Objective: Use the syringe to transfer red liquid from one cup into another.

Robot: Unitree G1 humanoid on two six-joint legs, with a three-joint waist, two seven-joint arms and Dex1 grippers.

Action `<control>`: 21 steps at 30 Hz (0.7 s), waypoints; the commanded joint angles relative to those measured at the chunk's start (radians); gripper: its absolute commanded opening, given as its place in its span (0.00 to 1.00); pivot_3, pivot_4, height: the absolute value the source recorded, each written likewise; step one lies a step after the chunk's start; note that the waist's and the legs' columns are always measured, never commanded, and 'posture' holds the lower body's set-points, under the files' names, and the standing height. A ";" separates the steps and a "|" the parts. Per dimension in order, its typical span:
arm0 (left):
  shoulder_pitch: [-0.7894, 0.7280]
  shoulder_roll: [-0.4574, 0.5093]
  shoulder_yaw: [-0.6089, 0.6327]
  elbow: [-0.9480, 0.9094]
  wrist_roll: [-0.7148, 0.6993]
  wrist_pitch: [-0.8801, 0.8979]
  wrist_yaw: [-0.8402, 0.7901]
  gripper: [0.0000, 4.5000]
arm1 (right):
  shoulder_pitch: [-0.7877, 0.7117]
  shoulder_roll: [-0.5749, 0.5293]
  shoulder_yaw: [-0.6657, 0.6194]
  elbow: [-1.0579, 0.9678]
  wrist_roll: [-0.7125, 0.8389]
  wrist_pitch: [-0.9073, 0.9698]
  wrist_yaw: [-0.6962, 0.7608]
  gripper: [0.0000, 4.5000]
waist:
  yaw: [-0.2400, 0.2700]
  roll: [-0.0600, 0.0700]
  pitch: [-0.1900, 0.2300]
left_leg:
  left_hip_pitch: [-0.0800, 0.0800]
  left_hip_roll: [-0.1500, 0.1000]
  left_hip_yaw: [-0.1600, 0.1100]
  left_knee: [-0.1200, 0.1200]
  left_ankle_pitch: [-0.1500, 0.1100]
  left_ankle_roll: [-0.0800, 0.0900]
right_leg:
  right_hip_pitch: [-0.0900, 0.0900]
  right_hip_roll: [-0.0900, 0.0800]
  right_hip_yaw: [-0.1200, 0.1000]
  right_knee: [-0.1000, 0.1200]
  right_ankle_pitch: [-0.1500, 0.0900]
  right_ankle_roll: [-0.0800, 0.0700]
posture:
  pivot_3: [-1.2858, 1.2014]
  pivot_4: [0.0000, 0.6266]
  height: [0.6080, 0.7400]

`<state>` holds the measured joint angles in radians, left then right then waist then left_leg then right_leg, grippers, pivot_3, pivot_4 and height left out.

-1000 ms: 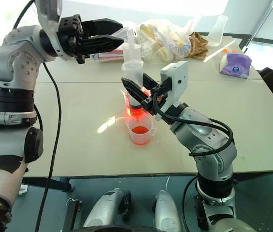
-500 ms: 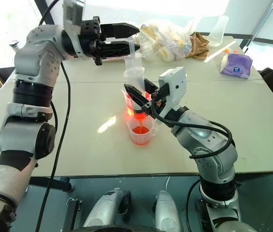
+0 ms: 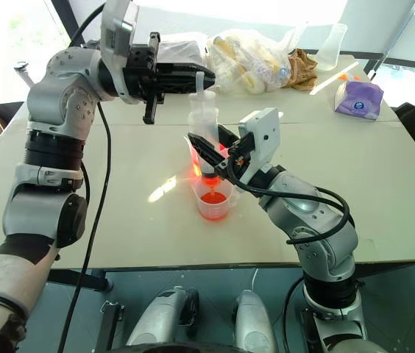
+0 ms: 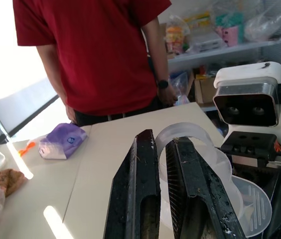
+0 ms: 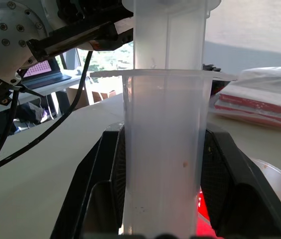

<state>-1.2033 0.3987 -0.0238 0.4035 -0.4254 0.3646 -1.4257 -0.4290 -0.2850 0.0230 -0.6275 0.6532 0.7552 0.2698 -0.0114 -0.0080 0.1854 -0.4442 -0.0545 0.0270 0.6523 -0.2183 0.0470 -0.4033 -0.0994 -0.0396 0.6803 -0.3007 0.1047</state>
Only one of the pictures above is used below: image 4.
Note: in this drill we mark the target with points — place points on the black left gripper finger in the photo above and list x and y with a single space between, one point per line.
280 204
200 189
133 184

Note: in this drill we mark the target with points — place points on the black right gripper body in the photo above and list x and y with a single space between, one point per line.
247 147

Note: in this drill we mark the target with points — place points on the frosted translucent plastic cup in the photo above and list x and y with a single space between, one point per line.
180 129

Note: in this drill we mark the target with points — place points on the clear graduated measuring cup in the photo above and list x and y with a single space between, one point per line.
257 209

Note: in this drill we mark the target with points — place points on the person's right hand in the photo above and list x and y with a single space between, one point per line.
70 114

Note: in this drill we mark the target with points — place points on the person's left hand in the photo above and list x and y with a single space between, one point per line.
166 95

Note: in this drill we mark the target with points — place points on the brown cardboard box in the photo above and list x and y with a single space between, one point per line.
206 90

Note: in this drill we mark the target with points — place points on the purple white tissue pack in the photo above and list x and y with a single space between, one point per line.
63 142

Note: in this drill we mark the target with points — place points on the blue plastic bag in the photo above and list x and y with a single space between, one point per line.
180 82

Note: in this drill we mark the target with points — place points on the white metal storage shelf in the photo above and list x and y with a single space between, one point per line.
230 51

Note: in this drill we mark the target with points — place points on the black wristwatch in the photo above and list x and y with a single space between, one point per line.
163 83

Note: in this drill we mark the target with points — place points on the small orange plastic clip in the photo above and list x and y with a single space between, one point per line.
27 148

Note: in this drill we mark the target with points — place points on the clear plastic storage box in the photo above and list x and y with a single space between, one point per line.
207 42

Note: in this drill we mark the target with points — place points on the large clear plastic bag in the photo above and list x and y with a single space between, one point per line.
265 25

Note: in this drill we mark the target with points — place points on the bag of colourful snacks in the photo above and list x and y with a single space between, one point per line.
176 37

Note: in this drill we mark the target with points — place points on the person in red shirt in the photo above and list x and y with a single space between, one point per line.
93 54

